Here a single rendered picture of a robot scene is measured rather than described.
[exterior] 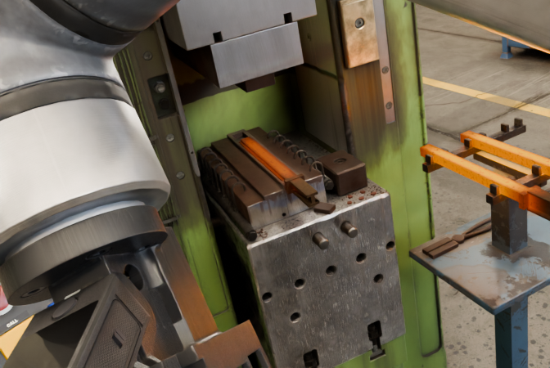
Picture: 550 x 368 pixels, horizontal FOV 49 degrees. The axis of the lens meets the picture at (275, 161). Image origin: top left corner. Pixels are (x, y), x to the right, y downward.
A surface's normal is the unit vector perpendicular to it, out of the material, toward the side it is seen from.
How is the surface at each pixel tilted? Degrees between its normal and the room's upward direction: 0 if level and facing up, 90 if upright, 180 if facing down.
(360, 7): 90
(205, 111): 90
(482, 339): 0
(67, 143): 50
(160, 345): 67
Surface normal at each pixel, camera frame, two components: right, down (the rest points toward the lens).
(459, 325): -0.18, -0.89
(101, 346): 0.85, -0.47
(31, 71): 0.33, -0.38
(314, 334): 0.39, 0.33
